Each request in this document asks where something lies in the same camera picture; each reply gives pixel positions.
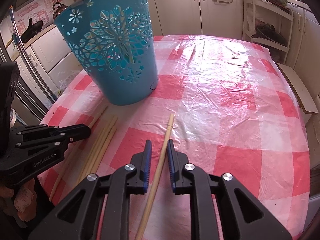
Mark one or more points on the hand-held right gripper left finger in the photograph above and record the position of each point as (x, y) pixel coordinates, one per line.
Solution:
(147, 162)

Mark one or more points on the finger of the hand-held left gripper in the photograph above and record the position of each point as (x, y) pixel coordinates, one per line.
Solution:
(50, 145)
(77, 130)

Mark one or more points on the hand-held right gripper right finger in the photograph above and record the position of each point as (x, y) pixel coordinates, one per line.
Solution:
(172, 165)

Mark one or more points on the blue perforated plastic basket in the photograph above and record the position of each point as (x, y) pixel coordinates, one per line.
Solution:
(130, 92)

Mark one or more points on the pink checked plastic tablecloth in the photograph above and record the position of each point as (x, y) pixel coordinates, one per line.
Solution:
(225, 120)

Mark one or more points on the black wok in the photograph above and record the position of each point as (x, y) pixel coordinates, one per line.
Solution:
(32, 30)

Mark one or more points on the metal kettle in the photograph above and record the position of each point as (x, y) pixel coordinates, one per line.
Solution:
(59, 11)

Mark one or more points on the dark pan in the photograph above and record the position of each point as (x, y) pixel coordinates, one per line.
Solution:
(271, 36)

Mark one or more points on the white storage trolley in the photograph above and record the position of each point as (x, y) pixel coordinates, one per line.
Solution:
(248, 17)

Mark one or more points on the pink wall stickers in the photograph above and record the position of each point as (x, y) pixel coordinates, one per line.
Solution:
(37, 7)

